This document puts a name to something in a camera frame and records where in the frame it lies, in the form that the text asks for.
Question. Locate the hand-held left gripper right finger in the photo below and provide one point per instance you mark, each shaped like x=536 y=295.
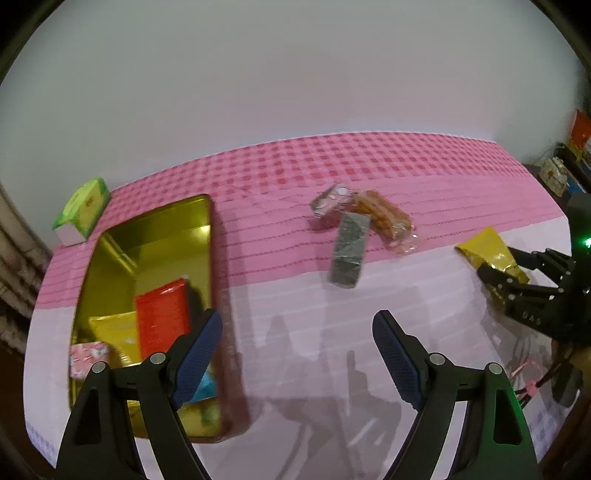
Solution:
x=397 y=364

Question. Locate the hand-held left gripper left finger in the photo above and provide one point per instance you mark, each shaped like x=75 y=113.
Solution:
x=198 y=364

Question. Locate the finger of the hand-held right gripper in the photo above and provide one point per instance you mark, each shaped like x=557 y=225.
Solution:
x=512 y=293
x=549 y=264

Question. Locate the blue cracker packet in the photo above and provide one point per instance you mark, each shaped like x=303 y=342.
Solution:
x=205 y=387

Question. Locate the golden foil snack packet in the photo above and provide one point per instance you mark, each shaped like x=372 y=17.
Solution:
x=489 y=249

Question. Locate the red snack packet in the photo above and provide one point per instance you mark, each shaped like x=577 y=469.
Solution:
x=161 y=318

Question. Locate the yellow snack packet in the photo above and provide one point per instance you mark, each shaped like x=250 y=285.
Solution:
x=113 y=334

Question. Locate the pink patterned snack packet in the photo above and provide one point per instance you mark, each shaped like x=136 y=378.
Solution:
x=87 y=357

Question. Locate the golden metal tin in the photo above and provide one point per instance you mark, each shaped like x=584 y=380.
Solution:
x=152 y=240

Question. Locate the beige patterned box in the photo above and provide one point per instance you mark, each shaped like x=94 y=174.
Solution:
x=554 y=175

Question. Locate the grey snack packet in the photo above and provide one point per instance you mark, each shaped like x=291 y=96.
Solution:
x=350 y=251

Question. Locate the orange box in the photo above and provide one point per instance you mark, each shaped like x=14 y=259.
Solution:
x=581 y=129

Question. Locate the clear packet of orange biscuits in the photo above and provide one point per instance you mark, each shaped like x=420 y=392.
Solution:
x=383 y=217

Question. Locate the pink checked tablecloth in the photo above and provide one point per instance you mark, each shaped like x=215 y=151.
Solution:
x=415 y=166

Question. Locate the pink silver snack packet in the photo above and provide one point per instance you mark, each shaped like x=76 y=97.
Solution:
x=330 y=201

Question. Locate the green tissue box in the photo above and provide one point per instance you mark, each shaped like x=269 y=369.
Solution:
x=85 y=207

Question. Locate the beige patterned curtain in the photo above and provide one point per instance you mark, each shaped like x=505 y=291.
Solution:
x=18 y=277

